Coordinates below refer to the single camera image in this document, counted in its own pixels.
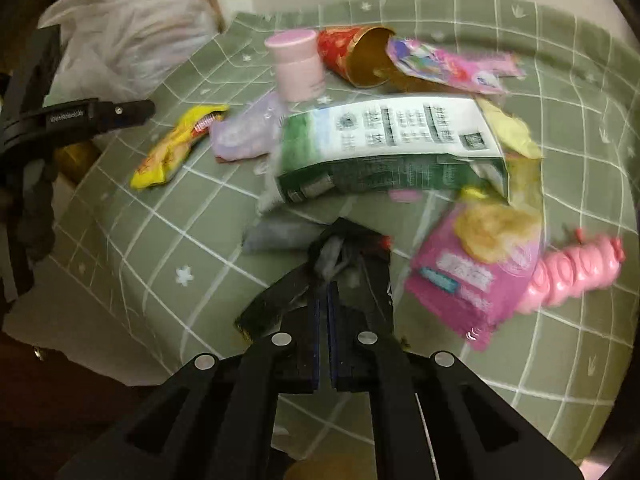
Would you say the pink cartoon print wrapper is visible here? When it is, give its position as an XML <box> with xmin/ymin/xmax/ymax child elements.
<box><xmin>385</xmin><ymin>36</ymin><xmax>527</xmax><ymax>97</ymax></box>

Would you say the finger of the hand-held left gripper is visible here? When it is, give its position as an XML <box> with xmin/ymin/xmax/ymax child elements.
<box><xmin>42</xmin><ymin>99</ymin><xmax>156</xmax><ymax>137</ymax></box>

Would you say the white plastic bag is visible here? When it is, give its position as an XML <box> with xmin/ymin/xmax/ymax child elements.
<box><xmin>37</xmin><ymin>0</ymin><xmax>222</xmax><ymax>107</ymax></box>

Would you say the yellow snack packet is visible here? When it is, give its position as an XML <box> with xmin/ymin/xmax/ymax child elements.
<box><xmin>131</xmin><ymin>105</ymin><xmax>231</xmax><ymax>191</ymax></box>

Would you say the brown object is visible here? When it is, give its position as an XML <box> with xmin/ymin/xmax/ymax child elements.
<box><xmin>52</xmin><ymin>141</ymin><xmax>102</xmax><ymax>187</ymax></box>

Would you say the red and gold paper cup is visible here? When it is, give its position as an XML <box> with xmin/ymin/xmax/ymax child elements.
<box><xmin>317</xmin><ymin>25</ymin><xmax>402</xmax><ymax>89</ymax></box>

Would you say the pale yellow crisp packet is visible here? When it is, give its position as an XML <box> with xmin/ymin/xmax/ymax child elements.
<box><xmin>475</xmin><ymin>100</ymin><xmax>545</xmax><ymax>211</ymax></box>

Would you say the pink chip bag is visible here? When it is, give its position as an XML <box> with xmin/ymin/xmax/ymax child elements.
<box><xmin>404</xmin><ymin>195</ymin><xmax>547</xmax><ymax>354</ymax></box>

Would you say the grey wrapper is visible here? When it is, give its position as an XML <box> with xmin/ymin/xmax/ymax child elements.
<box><xmin>242</xmin><ymin>219</ymin><xmax>326</xmax><ymax>257</ymax></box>

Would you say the purple translucent packet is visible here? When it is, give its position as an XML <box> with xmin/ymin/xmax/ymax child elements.
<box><xmin>209</xmin><ymin>92</ymin><xmax>291</xmax><ymax>164</ymax></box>

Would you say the pink plastic bottle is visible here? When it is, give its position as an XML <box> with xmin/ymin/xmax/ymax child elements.
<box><xmin>264</xmin><ymin>29</ymin><xmax>327</xmax><ymax>104</ymax></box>

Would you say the black wrapper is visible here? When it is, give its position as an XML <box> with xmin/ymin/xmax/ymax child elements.
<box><xmin>235</xmin><ymin>217</ymin><xmax>393</xmax><ymax>346</ymax></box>

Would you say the person's left hand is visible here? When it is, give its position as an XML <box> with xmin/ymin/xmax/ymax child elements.
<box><xmin>9</xmin><ymin>152</ymin><xmax>59</xmax><ymax>265</ymax></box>

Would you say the pink ribbed bottle pack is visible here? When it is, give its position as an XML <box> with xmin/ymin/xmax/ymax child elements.
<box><xmin>520</xmin><ymin>229</ymin><xmax>627</xmax><ymax>317</ymax></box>

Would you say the green and white carton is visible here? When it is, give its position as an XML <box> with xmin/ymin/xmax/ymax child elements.
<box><xmin>272</xmin><ymin>92</ymin><xmax>514</xmax><ymax>207</ymax></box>

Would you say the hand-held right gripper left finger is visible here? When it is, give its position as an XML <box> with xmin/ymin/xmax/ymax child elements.
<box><xmin>57</xmin><ymin>280</ymin><xmax>322</xmax><ymax>480</ymax></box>

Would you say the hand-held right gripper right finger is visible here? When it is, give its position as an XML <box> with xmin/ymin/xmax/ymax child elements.
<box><xmin>326</xmin><ymin>260</ymin><xmax>584</xmax><ymax>480</ymax></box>

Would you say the green checked bed sheet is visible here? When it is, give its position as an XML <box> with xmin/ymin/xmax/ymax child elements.
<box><xmin>4</xmin><ymin>0</ymin><xmax>635</xmax><ymax>467</ymax></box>

